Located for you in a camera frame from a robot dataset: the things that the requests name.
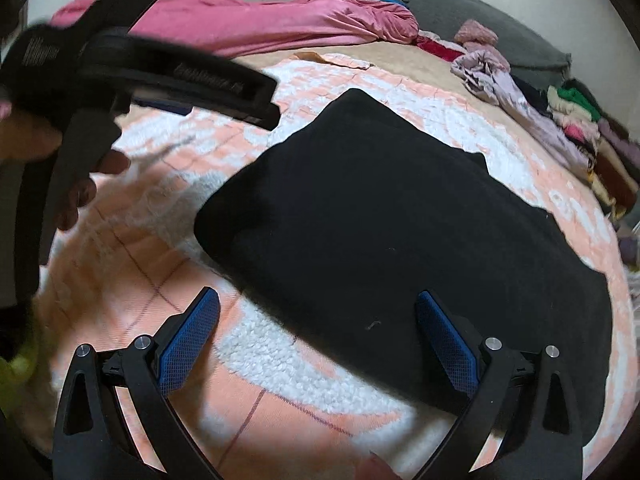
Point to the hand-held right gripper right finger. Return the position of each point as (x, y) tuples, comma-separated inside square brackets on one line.
[(447, 345)]

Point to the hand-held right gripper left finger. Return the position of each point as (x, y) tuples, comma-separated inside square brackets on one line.
[(187, 345)]

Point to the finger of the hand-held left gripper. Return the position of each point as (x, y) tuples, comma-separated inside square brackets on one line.
[(210, 85)]

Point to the black sweater with orange cuffs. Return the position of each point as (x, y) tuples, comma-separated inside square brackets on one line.
[(375, 210)]

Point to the stack of folded clothes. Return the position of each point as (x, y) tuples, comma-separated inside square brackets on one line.
[(615, 160)]

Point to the person's left hand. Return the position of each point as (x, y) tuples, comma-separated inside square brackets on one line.
[(30, 135)]

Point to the pink duvet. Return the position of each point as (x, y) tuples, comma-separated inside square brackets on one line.
[(250, 22)]

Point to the peach and white fleece blanket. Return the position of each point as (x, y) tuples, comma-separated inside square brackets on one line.
[(165, 260)]

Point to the yellow-green cloth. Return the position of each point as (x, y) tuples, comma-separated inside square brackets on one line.
[(15, 365)]

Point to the purple bundled cloth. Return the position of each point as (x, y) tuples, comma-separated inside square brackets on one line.
[(627, 250)]

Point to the red cloth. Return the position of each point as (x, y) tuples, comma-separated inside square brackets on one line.
[(442, 49)]

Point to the lilac crumpled garment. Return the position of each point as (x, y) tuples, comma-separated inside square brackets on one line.
[(500, 85)]

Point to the pink knit garment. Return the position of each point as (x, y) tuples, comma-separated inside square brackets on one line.
[(475, 32)]

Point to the grey pillow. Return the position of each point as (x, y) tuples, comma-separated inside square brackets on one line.
[(475, 15)]

